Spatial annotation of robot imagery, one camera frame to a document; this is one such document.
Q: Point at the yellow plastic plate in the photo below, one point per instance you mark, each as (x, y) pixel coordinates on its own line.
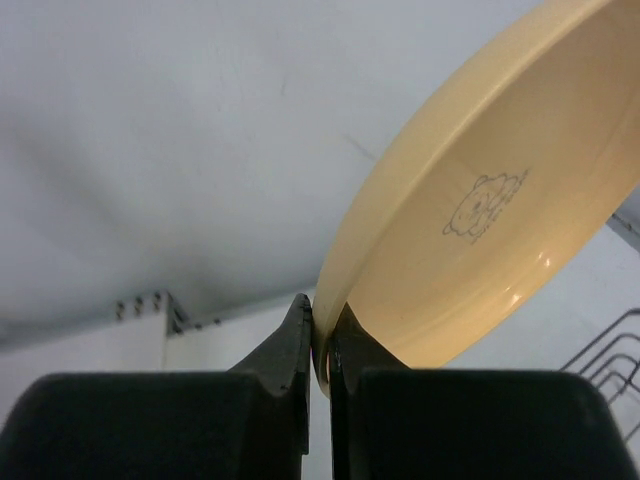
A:
(495, 184)

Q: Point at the grey wire dish rack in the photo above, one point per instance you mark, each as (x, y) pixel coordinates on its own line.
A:
(610, 362)

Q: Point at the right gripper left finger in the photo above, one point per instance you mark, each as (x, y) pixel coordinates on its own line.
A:
(248, 422)

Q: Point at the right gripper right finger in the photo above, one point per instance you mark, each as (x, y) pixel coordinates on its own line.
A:
(389, 421)

